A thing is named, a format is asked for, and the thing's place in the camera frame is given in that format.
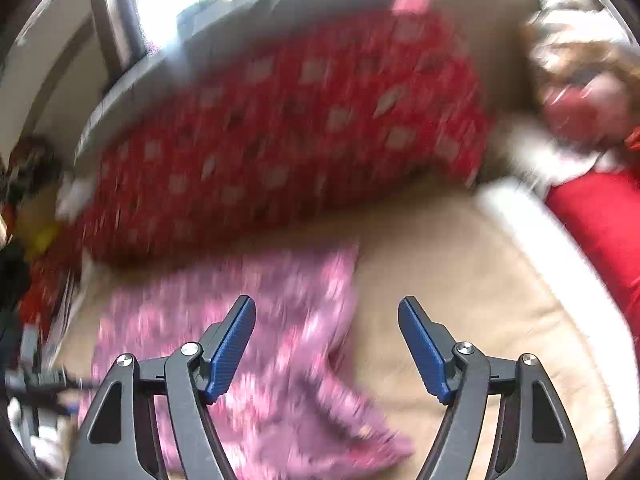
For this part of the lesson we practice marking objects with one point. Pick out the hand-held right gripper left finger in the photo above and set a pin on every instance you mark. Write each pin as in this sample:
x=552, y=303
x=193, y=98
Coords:
x=227, y=355

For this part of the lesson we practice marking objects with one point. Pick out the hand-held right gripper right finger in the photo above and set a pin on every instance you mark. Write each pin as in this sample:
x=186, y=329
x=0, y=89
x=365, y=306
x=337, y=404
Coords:
x=425, y=355

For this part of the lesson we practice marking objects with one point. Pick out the purple floral garment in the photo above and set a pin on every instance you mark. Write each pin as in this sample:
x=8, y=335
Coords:
x=300, y=310

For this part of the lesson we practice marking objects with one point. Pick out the pile of mixed clothes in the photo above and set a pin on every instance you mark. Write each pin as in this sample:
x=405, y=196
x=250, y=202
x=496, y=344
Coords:
x=30, y=175

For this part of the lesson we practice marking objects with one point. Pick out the beige fleece blanket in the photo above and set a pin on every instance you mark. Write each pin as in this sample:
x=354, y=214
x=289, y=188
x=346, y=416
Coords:
x=475, y=285

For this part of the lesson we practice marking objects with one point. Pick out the plain red cloth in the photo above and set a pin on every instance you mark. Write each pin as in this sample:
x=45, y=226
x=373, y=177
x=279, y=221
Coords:
x=605, y=230

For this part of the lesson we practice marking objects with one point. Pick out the red patterned blanket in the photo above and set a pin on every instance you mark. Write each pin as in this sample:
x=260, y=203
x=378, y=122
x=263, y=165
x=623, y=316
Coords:
x=275, y=135

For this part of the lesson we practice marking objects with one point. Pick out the doll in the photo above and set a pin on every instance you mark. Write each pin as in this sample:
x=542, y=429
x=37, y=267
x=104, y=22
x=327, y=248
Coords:
x=585, y=85

